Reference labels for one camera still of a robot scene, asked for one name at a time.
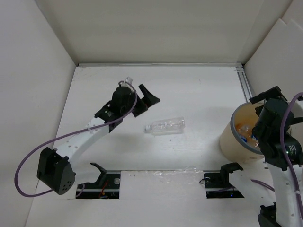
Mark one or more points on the large clear bottle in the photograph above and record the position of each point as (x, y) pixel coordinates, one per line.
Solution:
(165, 126)

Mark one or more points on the base mount plate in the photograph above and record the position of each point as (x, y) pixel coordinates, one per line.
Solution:
(110, 189)
(216, 188)

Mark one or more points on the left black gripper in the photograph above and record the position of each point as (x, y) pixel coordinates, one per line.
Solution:
(148, 99)

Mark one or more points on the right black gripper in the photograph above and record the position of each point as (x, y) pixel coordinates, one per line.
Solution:
(275, 91)

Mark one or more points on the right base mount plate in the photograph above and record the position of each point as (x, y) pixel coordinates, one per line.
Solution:
(216, 188)

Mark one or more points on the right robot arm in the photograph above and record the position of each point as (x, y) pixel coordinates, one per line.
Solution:
(284, 158)

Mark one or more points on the orange bottle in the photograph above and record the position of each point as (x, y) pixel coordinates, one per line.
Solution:
(241, 127)

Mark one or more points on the beige round bin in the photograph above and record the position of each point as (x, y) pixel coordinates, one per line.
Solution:
(232, 146)

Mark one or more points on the blue label crushed bottle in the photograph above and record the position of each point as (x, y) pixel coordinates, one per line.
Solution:
(248, 137)

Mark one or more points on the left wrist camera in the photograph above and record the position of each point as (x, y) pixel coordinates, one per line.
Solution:
(127, 81)

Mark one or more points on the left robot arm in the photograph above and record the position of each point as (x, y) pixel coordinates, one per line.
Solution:
(56, 166)

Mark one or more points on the aluminium rail right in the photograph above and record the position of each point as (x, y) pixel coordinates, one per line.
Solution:
(244, 82)

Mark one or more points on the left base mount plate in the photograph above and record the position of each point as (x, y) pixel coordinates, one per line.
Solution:
(110, 189)

